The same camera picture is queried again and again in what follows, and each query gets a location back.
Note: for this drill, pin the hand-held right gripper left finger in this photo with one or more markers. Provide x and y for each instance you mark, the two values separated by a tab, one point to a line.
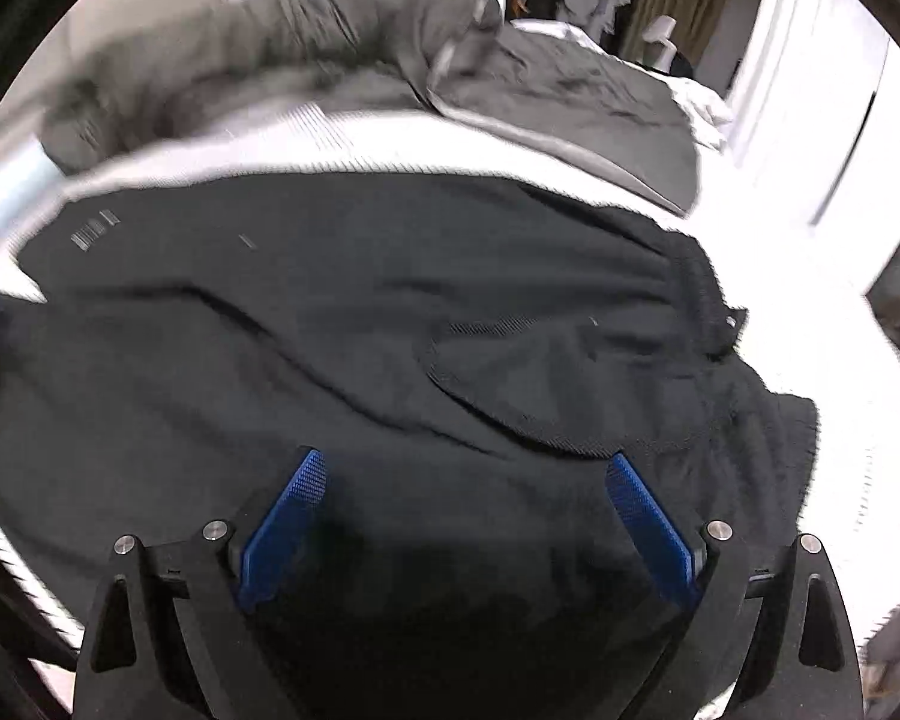
289	510

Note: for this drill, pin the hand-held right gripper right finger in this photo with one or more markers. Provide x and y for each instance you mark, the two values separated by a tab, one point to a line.
649	525

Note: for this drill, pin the black pants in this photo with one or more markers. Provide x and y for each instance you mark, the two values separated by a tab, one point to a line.
345	315

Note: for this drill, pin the light blue bolster pillow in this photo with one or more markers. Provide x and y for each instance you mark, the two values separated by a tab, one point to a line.
30	165

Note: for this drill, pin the dark grey duvet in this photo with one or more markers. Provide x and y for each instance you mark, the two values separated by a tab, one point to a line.
570	90

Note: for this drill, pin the black bag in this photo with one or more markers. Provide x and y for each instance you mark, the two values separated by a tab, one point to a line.
682	66

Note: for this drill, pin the white chair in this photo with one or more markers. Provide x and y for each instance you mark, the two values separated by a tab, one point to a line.
660	34

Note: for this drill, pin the white sheer curtain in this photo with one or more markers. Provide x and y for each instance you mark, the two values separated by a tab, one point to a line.
802	52

